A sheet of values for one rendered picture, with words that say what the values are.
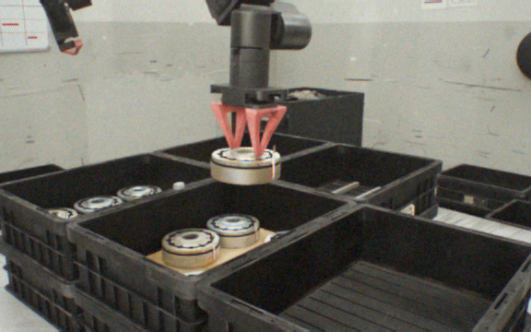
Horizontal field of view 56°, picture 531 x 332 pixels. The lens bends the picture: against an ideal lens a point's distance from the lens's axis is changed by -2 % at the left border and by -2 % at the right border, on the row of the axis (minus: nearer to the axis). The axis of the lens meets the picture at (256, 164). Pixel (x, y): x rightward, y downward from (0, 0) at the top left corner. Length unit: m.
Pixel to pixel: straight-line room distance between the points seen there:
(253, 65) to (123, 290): 0.37
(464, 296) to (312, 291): 0.23
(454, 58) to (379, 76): 0.69
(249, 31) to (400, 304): 0.45
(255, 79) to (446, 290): 0.44
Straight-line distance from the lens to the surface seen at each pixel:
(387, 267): 0.90
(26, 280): 1.07
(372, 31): 4.61
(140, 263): 0.68
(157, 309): 0.70
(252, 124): 0.70
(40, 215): 0.91
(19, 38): 3.95
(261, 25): 0.71
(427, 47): 4.33
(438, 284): 0.87
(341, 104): 2.73
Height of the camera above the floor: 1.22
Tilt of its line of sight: 15 degrees down
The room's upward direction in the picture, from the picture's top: straight up
